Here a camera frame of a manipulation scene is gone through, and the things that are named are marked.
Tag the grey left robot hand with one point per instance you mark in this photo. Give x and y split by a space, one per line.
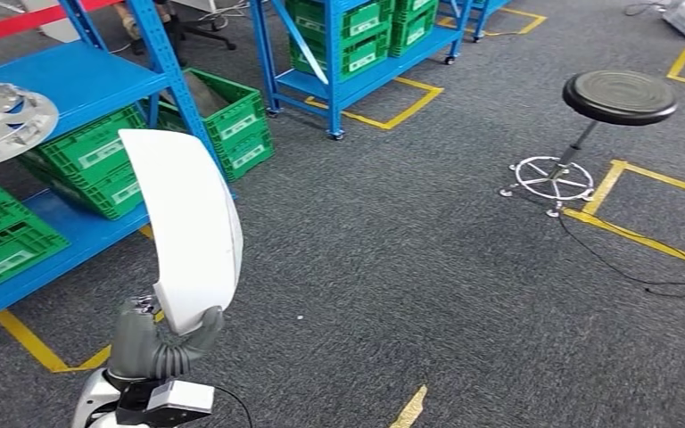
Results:
136 348

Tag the white curved plastic part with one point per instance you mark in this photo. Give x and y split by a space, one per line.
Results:
189 236

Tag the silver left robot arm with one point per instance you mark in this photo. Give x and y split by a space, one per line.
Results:
91 396

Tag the blue metal shelf rack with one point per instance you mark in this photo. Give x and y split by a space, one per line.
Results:
372 71
82 77
481 12

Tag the grey slab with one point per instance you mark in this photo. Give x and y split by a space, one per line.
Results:
198 94

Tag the grey wheel hubcap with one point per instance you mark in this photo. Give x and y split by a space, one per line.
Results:
0 124

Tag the yellow floor tape strip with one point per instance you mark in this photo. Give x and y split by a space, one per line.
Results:
410 407

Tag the black office chair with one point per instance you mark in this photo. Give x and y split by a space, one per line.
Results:
200 26

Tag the person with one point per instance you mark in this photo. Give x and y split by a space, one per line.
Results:
127 18

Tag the white desk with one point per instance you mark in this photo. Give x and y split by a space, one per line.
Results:
59 26

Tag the red barrier tape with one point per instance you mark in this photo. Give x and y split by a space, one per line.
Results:
0 26

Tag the black round stool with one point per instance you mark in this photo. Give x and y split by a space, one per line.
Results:
620 94

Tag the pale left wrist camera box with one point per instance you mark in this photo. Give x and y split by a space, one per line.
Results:
183 396

